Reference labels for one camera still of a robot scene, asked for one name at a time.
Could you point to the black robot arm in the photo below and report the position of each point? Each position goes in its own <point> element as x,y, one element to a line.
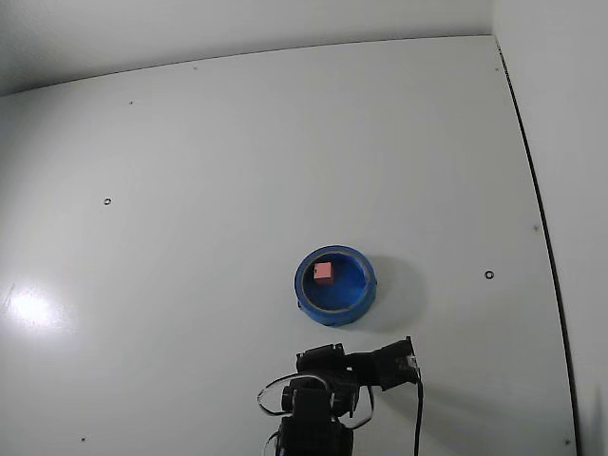
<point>309,427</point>

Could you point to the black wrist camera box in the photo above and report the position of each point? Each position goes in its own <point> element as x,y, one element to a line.
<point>396,363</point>

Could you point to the blue tape roll bin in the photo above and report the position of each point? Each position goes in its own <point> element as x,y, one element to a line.
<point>332,311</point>

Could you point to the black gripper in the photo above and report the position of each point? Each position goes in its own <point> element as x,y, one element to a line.
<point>362,367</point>

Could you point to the small red block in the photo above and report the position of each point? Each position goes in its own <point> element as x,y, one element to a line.
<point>323,272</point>

